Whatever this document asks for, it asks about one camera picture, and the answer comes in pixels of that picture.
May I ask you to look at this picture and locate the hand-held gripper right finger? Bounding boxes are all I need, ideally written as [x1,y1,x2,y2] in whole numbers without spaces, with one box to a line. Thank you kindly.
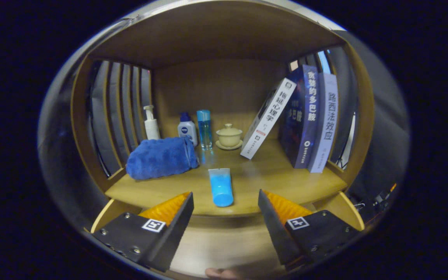
[258,189,361,269]

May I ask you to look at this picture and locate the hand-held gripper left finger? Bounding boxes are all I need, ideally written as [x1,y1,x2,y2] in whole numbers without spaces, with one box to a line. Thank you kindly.
[91,191,194,273]

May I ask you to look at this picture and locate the wooden drawer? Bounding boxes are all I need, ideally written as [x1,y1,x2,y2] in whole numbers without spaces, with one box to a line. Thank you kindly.
[91,191,365,280]

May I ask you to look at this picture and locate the blue squeeze tube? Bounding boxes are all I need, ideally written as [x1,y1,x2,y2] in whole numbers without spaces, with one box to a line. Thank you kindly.
[208,168,234,208]

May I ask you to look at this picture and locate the wooden countertop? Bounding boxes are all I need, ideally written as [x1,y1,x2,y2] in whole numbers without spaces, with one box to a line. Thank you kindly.
[105,138,348,217]

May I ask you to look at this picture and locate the wooden cabinet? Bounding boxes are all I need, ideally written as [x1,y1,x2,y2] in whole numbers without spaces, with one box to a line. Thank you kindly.
[70,0,376,278]

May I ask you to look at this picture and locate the blue rolled towel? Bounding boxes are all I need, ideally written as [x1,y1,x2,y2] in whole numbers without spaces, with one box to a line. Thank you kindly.
[126,136,200,180]

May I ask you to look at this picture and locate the beige lidded tea cup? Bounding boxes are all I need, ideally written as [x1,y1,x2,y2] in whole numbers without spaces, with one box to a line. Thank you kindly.
[215,123,243,151]

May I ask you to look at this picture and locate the dark equipment with orange tip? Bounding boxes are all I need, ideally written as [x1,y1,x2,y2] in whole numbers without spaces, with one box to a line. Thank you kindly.
[348,183,397,226]

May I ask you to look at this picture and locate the white bottle with blue cap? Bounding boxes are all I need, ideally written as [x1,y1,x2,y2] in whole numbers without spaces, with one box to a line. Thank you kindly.
[177,112,198,147]

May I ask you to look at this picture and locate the white pump bottle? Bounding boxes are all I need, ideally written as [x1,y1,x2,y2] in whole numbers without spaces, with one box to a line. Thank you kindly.
[143,105,161,140]

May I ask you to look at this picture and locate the white book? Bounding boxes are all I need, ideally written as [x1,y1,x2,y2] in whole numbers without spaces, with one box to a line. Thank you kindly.
[240,78,298,160]

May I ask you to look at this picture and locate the clear blue bottle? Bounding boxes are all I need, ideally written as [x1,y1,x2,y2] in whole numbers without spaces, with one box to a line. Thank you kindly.
[197,110,213,151]

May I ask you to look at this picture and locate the light purple book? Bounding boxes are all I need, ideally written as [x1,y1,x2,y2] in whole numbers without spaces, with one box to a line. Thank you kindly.
[308,72,339,173]

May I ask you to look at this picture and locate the dark blue book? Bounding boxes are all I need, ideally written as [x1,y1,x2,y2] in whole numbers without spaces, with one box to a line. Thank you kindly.
[278,64,320,169]

